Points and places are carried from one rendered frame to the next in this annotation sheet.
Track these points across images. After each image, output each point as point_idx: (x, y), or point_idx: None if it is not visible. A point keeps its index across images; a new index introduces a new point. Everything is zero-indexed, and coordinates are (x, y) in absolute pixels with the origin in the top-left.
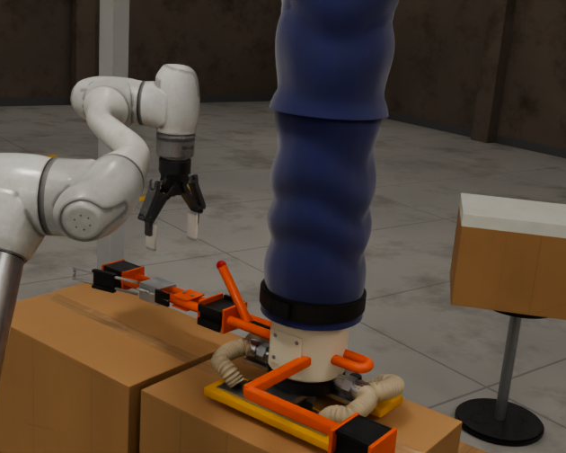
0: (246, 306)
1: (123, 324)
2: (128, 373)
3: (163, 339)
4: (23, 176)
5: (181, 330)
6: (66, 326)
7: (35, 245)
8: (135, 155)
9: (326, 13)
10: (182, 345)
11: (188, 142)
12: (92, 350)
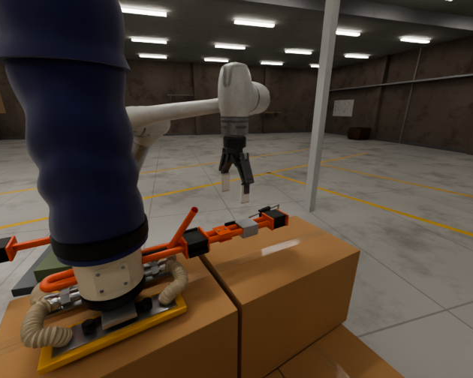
0: (185, 246)
1: (275, 250)
2: (210, 244)
3: (250, 262)
4: None
5: (263, 271)
6: (274, 233)
7: (134, 137)
8: (132, 108)
9: None
10: (238, 268)
11: (221, 122)
12: (241, 238)
